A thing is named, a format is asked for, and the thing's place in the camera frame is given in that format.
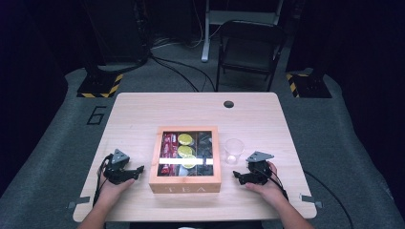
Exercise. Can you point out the person's right hand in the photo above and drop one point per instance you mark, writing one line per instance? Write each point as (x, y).
(270, 191)

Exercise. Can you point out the black table grommet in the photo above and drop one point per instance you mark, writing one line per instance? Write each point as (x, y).
(228, 104)

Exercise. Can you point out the white desk frame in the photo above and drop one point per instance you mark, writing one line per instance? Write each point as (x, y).
(206, 31)

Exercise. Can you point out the red sachet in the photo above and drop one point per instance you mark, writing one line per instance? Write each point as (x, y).
(169, 144)
(165, 169)

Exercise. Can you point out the black base with hazard tape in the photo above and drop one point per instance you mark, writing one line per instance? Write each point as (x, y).
(98, 86)
(310, 86)

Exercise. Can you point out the yellow-green round capsule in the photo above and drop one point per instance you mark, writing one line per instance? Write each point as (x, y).
(185, 151)
(185, 139)
(189, 162)

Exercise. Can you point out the pile of dark sachets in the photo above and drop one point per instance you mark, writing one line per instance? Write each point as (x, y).
(204, 143)

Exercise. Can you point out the black cabinet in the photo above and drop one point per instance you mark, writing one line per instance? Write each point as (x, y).
(116, 28)

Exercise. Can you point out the wooden box with glass lid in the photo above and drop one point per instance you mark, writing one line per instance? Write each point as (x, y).
(184, 184)

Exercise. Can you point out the grey table clamp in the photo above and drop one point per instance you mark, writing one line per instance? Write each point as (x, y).
(310, 199)
(79, 201)

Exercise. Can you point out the black folding chair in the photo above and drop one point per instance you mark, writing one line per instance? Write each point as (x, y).
(250, 47)

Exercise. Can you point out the clear plastic cup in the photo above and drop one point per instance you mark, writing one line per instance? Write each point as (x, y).
(234, 148)

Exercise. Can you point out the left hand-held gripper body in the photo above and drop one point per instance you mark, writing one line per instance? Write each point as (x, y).
(116, 171)

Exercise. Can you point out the person's left hand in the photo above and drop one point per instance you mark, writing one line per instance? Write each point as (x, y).
(111, 192)

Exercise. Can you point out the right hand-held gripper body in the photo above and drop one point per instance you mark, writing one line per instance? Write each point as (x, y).
(259, 173)

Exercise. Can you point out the person's dark clothing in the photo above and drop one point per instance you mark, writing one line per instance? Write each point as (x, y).
(223, 225)

